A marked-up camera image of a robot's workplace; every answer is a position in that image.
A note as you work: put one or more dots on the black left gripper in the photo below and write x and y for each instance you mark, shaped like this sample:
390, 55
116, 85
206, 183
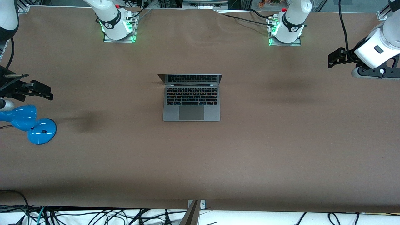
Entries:
349, 56

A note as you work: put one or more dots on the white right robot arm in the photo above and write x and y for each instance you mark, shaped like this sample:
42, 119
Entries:
112, 22

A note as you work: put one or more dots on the dark angled metal bar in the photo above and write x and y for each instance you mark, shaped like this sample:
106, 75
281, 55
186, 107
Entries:
192, 215

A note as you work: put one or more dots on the blue glossy desk lamp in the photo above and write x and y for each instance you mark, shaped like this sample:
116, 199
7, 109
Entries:
40, 132

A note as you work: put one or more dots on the aluminium frame profile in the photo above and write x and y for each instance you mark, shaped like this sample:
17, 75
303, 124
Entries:
23, 7
382, 14

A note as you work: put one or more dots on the grey laptop computer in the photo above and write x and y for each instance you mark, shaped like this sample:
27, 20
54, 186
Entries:
190, 115

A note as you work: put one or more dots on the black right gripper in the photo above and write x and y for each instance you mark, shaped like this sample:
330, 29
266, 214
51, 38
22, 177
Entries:
10, 85

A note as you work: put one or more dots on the grey power strip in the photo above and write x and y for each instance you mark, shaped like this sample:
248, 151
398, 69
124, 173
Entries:
204, 4

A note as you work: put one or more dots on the brown table cover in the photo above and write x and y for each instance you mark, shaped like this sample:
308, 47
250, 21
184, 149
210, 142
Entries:
281, 140

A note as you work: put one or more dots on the small silver edge bracket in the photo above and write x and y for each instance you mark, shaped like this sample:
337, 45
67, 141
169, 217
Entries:
203, 204

